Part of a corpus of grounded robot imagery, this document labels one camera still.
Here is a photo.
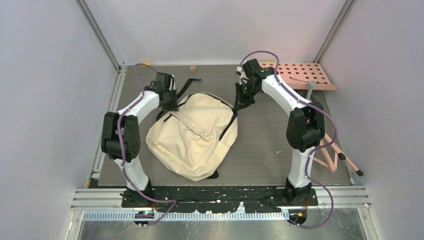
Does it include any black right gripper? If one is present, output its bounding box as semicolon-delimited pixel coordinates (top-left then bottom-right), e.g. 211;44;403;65
234;82;261;112

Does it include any cream canvas backpack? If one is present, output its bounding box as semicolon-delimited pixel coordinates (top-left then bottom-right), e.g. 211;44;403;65
145;78;239;182

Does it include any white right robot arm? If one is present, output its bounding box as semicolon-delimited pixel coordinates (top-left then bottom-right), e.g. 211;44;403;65
234;59;325;205

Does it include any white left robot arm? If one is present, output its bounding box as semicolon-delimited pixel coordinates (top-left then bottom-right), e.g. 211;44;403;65
100;72;178;207

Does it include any small wooden cube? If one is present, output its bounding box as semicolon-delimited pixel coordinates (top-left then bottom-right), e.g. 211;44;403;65
189;65;197;73

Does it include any pink perforated stand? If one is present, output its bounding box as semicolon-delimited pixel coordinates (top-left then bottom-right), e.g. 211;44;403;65
259;61;364;177

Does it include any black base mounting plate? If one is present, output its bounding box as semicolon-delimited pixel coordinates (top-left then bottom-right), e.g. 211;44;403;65
120;185;318;214

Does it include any grey bracket on stand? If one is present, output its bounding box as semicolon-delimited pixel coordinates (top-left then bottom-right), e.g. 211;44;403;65
305;81;318;100

